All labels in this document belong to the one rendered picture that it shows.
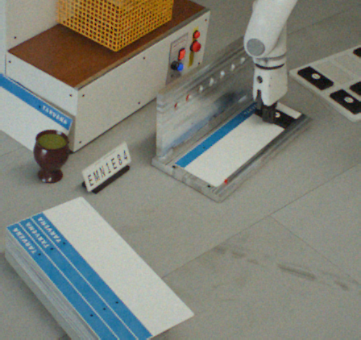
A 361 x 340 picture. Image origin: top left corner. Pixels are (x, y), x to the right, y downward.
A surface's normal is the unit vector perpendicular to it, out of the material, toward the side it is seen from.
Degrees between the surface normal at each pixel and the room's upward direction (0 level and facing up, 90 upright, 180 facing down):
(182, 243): 0
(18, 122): 69
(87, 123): 90
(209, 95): 83
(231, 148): 0
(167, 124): 83
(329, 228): 0
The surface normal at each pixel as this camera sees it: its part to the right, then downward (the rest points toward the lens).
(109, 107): 0.80, 0.44
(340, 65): 0.12, -0.77
